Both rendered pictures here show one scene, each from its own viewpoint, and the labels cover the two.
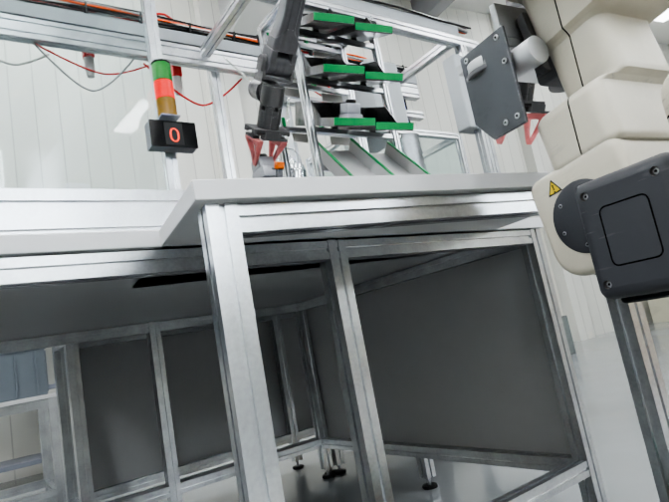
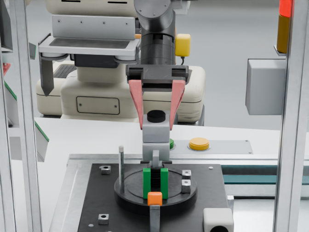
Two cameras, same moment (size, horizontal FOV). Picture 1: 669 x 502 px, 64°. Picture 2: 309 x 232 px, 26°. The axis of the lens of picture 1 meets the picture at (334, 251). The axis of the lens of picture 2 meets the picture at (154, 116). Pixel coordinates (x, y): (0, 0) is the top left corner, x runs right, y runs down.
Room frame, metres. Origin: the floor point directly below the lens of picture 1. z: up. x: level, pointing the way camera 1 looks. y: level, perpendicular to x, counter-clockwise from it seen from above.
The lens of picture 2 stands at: (2.14, 0.73, 1.52)
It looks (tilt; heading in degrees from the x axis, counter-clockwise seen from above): 22 degrees down; 217
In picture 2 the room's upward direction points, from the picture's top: straight up
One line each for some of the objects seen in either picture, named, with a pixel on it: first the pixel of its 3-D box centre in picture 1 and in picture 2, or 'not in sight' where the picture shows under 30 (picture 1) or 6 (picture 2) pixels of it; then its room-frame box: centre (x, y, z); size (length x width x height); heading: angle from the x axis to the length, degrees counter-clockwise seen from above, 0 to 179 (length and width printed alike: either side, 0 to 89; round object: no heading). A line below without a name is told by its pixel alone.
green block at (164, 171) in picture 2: not in sight; (164, 183); (1.36, 0.18, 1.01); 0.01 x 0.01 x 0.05; 36
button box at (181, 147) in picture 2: not in sight; (198, 159); (1.11, 0.08, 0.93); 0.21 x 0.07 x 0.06; 126
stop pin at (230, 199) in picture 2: not in sight; (229, 207); (1.26, 0.24, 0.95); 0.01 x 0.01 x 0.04; 36
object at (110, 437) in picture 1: (299, 383); not in sight; (2.85, 0.30, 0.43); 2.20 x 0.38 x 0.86; 126
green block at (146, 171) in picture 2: not in sight; (146, 183); (1.38, 0.15, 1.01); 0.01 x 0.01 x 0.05; 36
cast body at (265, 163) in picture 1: (262, 169); (156, 135); (1.34, 0.15, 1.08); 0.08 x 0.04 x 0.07; 36
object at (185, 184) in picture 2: not in sight; (185, 186); (1.32, 0.19, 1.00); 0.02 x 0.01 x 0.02; 36
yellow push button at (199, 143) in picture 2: not in sight; (199, 145); (1.11, 0.08, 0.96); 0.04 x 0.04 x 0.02
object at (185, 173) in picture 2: not in sight; (186, 176); (1.29, 0.17, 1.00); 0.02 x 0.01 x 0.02; 36
